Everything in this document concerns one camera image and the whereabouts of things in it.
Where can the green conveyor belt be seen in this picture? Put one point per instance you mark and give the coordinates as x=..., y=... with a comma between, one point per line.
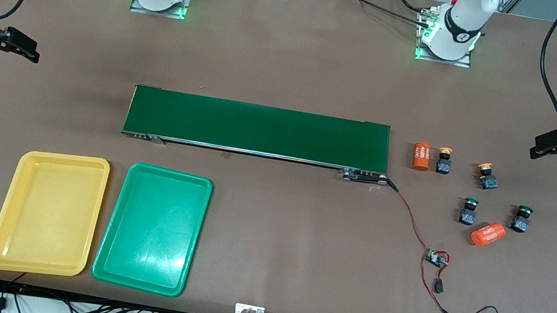
x=260, y=129

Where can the small green circuit board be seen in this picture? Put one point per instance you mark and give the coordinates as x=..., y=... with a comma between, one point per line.
x=437, y=258

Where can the green push button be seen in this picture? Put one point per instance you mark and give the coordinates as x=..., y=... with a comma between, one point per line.
x=467, y=213
x=520, y=221

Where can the yellow plastic tray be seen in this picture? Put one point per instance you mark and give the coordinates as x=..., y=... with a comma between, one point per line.
x=46, y=213

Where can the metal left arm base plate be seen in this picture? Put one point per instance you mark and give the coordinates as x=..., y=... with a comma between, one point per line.
x=420, y=53

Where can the black inline switch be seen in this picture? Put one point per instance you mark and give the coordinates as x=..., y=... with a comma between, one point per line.
x=438, y=286

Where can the green plastic tray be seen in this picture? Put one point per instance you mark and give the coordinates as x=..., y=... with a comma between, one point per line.
x=151, y=228

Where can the orange cylinder with white print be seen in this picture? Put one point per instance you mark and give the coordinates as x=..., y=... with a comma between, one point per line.
x=488, y=234
x=421, y=156

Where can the yellow push button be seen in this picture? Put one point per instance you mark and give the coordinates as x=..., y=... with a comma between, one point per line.
x=487, y=179
x=443, y=163

